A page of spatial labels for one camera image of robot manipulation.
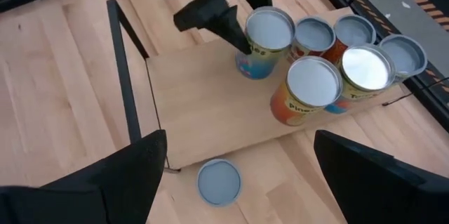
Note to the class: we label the green tomatoes can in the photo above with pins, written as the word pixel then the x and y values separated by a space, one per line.
pixel 366 67

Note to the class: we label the white pink diced tomatoes can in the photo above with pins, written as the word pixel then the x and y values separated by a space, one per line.
pixel 314 34

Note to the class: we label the orange pineapple can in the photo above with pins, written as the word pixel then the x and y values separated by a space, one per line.
pixel 312 81

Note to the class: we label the wooden shelf black metal frame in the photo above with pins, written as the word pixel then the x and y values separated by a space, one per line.
pixel 210 104

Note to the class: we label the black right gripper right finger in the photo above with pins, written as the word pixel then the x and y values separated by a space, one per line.
pixel 379 196

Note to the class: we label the white teal sliced carrots can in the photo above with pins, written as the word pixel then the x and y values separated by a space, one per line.
pixel 219 182

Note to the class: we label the small white brown can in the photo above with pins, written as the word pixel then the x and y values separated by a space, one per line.
pixel 354 29

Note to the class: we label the green patterned can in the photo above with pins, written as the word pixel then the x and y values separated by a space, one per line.
pixel 403 53

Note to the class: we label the blue cherries can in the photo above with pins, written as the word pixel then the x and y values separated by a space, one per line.
pixel 270 29

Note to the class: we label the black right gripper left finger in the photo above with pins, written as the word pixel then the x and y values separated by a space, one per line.
pixel 87 199

